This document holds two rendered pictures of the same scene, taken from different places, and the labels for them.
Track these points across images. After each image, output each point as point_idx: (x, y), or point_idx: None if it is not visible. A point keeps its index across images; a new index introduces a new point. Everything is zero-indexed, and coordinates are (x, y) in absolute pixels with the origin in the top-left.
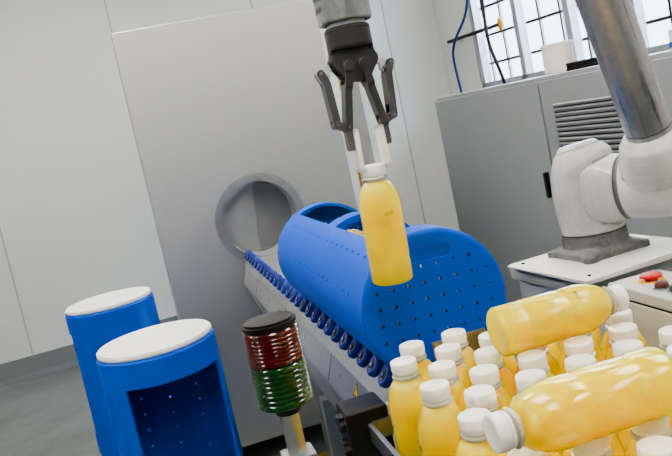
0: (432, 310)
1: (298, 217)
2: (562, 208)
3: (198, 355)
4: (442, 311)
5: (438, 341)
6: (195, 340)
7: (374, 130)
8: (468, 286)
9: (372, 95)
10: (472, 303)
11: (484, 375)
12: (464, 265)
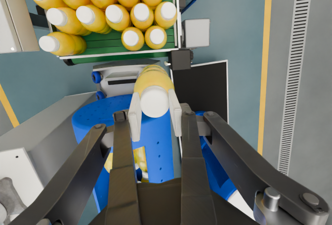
0: (126, 105)
1: None
2: None
3: (231, 183)
4: (120, 104)
5: (133, 76)
6: (235, 191)
7: (140, 135)
8: (99, 110)
9: (130, 149)
10: (101, 106)
11: None
12: (94, 116)
